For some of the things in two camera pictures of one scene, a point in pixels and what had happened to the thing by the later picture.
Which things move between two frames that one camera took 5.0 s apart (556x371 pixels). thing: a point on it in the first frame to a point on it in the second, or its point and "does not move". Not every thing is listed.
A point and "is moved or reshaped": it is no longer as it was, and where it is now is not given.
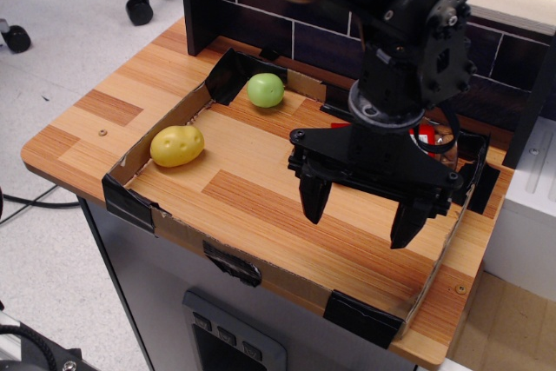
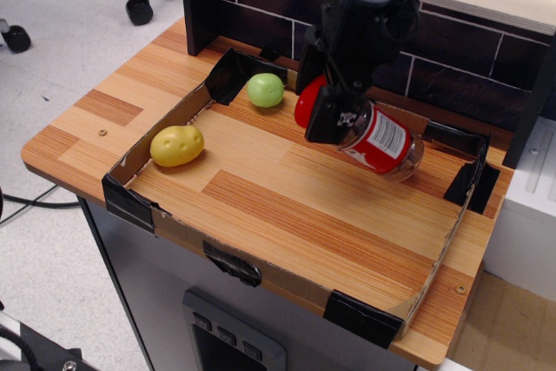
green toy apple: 265,89 does not move
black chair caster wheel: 16,38 does not move
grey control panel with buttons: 220,341 does not move
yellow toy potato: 175,145 does not move
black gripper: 389,161 to 353,40
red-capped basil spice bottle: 447,162 is moved or reshaped
